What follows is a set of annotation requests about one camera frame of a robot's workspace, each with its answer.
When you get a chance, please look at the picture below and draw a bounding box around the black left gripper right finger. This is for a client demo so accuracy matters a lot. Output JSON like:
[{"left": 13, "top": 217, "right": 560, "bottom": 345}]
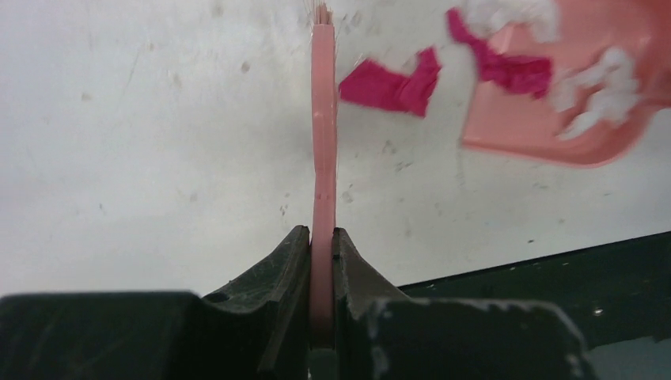
[{"left": 332, "top": 228, "right": 596, "bottom": 379}]

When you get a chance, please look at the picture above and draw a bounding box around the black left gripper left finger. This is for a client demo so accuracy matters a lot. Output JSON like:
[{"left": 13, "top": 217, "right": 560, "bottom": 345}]
[{"left": 1, "top": 226, "right": 310, "bottom": 379}]

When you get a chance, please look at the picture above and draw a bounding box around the pink plastic hand brush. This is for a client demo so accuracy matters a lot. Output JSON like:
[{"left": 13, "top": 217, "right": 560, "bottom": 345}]
[{"left": 309, "top": 1, "right": 338, "bottom": 348}]

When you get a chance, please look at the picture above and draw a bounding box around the pink plastic dustpan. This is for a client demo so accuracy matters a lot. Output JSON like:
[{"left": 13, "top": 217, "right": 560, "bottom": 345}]
[{"left": 461, "top": 1, "right": 670, "bottom": 167}]

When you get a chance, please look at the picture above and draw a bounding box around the magenta paper scrap strip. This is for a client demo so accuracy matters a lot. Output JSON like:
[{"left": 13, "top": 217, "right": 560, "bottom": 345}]
[{"left": 445, "top": 7, "right": 553, "bottom": 99}]

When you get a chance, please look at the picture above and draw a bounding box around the white paper scrap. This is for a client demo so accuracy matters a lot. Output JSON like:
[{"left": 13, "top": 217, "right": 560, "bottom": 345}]
[{"left": 458, "top": 1, "right": 640, "bottom": 133}]

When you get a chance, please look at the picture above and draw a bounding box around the magenta flat paper scrap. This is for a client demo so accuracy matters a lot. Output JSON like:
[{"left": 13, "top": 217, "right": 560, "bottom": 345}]
[{"left": 339, "top": 47, "right": 442, "bottom": 118}]

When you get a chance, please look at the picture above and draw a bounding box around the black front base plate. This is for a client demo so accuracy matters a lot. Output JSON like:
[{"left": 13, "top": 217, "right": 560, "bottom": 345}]
[{"left": 401, "top": 232, "right": 670, "bottom": 348}]

